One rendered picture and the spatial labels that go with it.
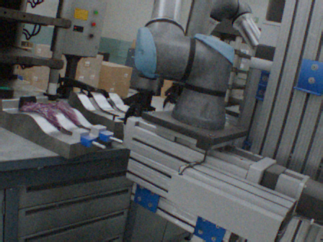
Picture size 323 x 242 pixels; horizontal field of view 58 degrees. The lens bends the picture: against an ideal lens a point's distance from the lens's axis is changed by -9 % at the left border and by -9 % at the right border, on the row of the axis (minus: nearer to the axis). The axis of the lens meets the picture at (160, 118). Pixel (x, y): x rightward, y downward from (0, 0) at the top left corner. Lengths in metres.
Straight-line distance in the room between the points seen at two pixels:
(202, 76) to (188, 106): 0.09
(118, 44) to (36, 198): 8.83
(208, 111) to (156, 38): 0.23
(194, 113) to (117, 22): 9.28
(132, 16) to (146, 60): 8.91
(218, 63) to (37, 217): 0.87
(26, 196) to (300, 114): 0.95
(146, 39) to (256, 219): 0.48
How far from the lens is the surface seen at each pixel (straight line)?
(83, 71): 5.26
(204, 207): 0.69
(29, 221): 1.26
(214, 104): 0.82
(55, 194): 1.25
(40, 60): 1.93
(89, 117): 1.44
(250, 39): 1.49
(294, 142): 0.93
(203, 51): 0.80
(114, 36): 9.99
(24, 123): 1.21
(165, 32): 0.81
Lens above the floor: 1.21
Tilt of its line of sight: 12 degrees down
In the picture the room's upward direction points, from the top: 12 degrees clockwise
